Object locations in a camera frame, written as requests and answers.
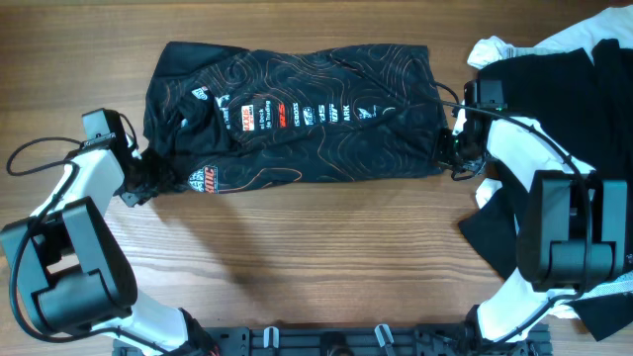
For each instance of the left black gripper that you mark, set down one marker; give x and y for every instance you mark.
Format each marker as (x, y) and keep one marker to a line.
(135, 197)

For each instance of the black orange printed cycling jersey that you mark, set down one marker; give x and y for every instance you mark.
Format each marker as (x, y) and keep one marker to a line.
(228, 119)

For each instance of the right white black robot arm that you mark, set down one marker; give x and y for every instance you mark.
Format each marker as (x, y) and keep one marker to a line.
(554, 229)

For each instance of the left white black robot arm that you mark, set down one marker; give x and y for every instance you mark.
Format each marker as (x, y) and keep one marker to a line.
(70, 280)

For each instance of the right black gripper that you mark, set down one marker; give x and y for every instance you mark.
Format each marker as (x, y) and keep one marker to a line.
(446, 135)

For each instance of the white garment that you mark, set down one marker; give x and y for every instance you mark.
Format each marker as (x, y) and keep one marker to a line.
(598, 132)

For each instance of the black garment pile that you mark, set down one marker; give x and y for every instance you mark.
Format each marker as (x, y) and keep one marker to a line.
(560, 223)

